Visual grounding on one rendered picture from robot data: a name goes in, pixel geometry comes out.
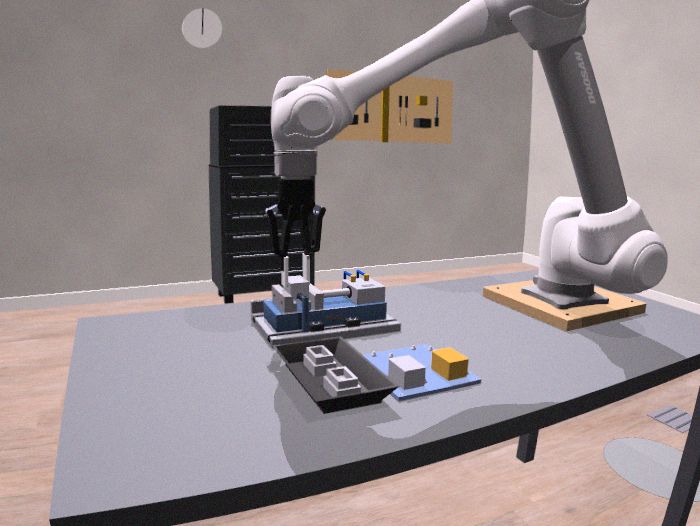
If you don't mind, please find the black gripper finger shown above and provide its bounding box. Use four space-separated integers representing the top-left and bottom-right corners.
265 205 295 287
298 204 326 285

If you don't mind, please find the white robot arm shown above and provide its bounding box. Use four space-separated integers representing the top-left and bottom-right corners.
271 0 668 310

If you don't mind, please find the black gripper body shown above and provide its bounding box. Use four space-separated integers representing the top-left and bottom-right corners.
276 178 315 221

